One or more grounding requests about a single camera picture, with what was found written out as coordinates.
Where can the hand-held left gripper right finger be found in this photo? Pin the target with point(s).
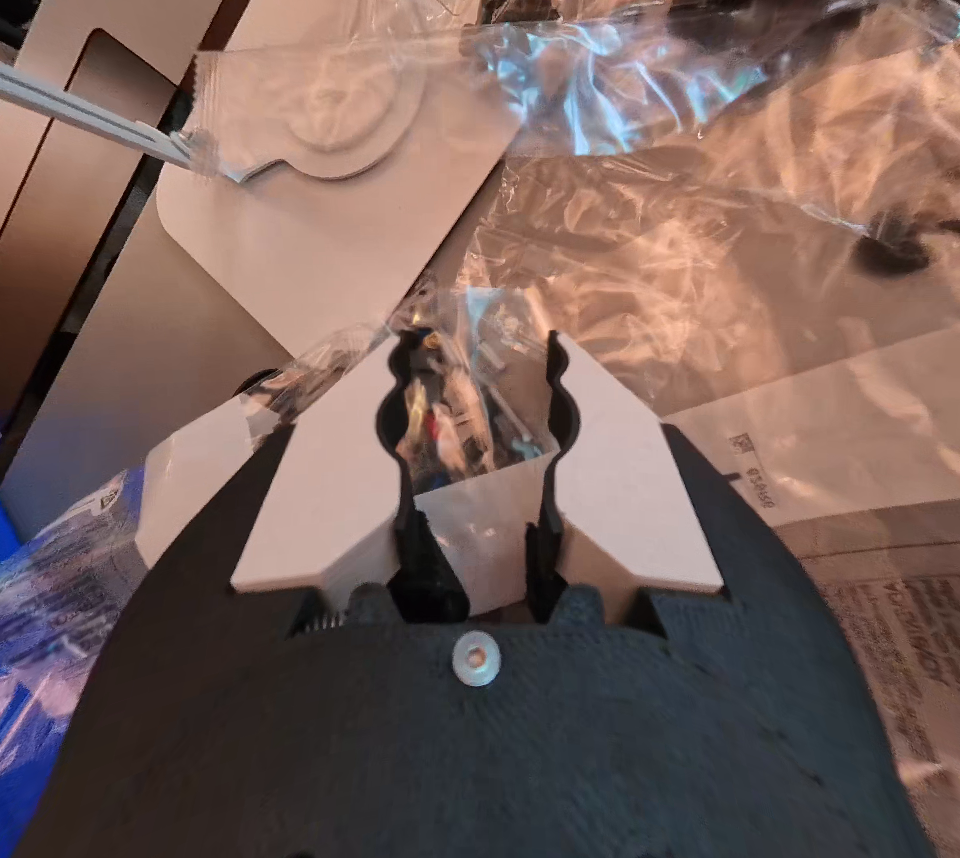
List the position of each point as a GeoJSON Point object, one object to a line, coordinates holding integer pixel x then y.
{"type": "Point", "coordinates": [630, 506]}

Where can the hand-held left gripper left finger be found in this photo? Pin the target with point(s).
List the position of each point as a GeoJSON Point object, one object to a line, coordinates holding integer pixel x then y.
{"type": "Point", "coordinates": [330, 513]}

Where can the small clear bag toy pieces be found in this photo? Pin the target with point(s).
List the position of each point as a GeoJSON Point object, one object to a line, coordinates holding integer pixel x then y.
{"type": "Point", "coordinates": [465, 386]}

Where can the clear bag with printed warnings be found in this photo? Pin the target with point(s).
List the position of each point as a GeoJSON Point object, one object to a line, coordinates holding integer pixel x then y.
{"type": "Point", "coordinates": [82, 573]}
{"type": "Point", "coordinates": [600, 71]}

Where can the wooden book stand white legs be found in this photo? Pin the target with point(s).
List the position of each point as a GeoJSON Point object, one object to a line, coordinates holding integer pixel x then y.
{"type": "Point", "coordinates": [322, 236]}

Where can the blue plastic object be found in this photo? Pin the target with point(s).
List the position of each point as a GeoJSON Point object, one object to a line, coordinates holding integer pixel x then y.
{"type": "Point", "coordinates": [15, 536]}

